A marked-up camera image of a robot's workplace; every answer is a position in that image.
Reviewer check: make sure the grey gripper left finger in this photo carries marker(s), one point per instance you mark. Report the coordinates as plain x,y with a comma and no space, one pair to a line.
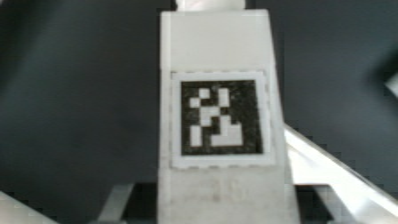
130,205

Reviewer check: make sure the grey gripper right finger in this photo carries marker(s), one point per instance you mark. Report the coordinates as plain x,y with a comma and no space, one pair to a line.
320,206

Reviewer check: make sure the white L-shaped fixture wall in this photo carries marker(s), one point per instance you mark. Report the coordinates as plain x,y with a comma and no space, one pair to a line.
343,176

